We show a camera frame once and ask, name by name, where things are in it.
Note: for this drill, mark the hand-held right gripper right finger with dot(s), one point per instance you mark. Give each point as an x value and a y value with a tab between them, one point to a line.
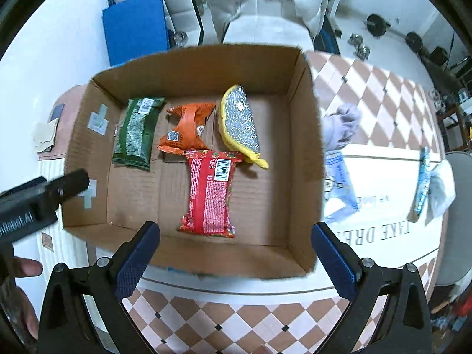
333	258

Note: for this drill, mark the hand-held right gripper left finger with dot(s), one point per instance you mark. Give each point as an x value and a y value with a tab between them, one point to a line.
137	261

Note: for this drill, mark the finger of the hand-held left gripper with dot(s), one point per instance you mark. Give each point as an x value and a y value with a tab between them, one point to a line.
70	183

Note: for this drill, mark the white and blue packet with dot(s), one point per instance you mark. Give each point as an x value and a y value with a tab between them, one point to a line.
337	184

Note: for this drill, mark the green snack packet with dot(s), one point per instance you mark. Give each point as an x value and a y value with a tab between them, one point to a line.
134	132

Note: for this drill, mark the red snack packet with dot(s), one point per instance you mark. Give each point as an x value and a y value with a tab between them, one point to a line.
210	195

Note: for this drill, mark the blue snack packet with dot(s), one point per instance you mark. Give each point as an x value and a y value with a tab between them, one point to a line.
422	182

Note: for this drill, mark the cardboard box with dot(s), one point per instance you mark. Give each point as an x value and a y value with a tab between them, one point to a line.
199	155

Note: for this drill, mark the clear plastic bag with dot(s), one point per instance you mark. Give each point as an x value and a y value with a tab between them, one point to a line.
440	188

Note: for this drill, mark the orange snack packet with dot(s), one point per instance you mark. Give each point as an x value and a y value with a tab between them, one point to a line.
186	127

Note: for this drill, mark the lilac cloth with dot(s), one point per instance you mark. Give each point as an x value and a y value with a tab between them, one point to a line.
341	129

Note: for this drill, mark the yellow grey snack packet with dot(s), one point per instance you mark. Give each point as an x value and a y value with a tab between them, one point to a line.
239	125

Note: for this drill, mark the person's left hand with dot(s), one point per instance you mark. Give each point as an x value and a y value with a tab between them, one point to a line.
18	295

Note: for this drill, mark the dark phone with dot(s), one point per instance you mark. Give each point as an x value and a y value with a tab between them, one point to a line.
56	112

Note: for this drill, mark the grey round stool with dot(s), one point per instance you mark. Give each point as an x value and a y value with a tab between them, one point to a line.
455	217

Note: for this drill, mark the blue folder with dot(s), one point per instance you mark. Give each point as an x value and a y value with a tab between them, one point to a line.
134	27

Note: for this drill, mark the white chair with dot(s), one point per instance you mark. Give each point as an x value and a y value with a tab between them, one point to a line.
162	0

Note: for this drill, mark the chrome dumbbell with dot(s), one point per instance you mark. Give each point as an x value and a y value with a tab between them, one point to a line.
359	46

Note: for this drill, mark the black barbell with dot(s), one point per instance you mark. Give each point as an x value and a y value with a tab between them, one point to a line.
394	31

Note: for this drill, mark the white puffer jacket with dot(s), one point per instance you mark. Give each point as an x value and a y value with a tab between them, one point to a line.
265	3

